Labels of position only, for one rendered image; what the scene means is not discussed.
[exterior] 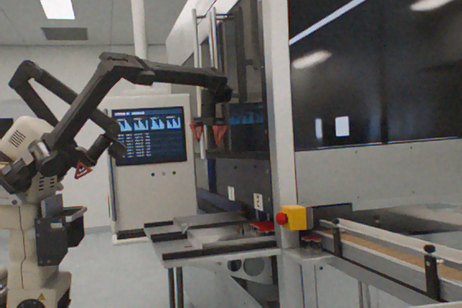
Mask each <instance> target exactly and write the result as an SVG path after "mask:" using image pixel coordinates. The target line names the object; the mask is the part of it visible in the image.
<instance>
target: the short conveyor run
mask: <svg viewBox="0 0 462 308"><path fill-rule="evenodd" d="M374 219H375V220H376V222H374V226H371V227H370V226H367V225H361V224H358V223H357V222H353V221H350V220H343V219H341V218H337V219H332V222H329V221H326V220H320V221H319V224H320V225H322V226H326V228H329V229H331V230H324V231H312V233H311V235H312V236H314V237H318V238H320V239H321V242H320V243H321V244H322V250H323V251H325V252H327V254H331V255H333V256H334V257H335V262H332V263H327V264H329V266H332V267H334V268H337V269H339V270H342V271H343V272H345V273H346V274H349V275H351V276H353V277H355V278H358V279H360V281H362V282H366V283H368V284H370V285H372V286H374V287H375V288H377V289H380V290H381V291H384V292H387V294H389V295H391V296H395V297H397V298H398V299H399V300H401V301H405V302H407V303H408V304H409V305H411V306H424V305H430V304H434V305H436V304H442V303H448V302H456V301H462V261H460V260H462V251H459V250H456V249H452V248H448V247H445V246H441V245H437V244H434V243H430V242H427V241H423V240H419V239H413V237H409V236H405V235H399V234H395V233H391V232H389V231H388V230H382V225H381V223H379V219H380V215H374ZM342 225H343V226H342ZM344 226H346V227H344ZM348 227H350V228H348ZM351 228H352V229H351ZM354 229H355V230H354ZM360 230H361V231H360ZM364 231H365V232H364ZM366 232H368V233H366ZM369 233H370V235H369ZM382 237H384V238H382ZM385 238H386V239H385ZM391 239H392V240H391ZM394 241H397V242H394ZM398 242H399V243H398ZM400 243H402V244H400ZM407 244H409V245H407ZM410 245H412V246H410ZM414 246H416V248H414ZM417 248H418V249H417ZM434 252H435V253H434ZM440 254H441V255H440ZM443 255H445V256H443ZM446 256H449V257H446ZM450 257H451V258H450ZM453 258H455V259H453ZM456 259H459V260H456Z"/></svg>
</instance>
